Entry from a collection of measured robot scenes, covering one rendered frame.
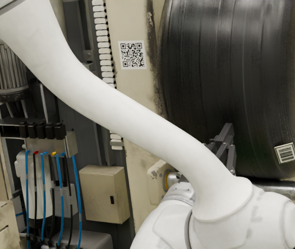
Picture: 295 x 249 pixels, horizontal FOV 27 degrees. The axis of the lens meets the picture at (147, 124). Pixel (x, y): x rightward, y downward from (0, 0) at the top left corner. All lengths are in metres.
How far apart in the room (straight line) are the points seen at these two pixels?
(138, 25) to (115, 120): 0.70
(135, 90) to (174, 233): 0.69
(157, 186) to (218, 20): 0.47
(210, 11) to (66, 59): 0.49
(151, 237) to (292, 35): 0.55
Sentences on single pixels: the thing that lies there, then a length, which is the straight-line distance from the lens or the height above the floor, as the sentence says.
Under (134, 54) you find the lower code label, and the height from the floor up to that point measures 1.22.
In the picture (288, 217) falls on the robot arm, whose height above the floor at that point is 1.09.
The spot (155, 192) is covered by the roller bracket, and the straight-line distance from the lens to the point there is 1.57.
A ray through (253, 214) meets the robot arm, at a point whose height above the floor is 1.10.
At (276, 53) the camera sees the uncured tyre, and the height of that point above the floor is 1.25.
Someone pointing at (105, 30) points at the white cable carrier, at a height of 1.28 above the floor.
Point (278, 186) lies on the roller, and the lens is 1.49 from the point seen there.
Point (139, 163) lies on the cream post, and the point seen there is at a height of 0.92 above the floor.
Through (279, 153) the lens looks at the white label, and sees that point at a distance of 1.37.
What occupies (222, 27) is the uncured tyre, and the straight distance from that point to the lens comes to 1.31.
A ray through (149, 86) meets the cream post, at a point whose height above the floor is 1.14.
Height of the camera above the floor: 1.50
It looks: 17 degrees down
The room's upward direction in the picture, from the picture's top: 7 degrees counter-clockwise
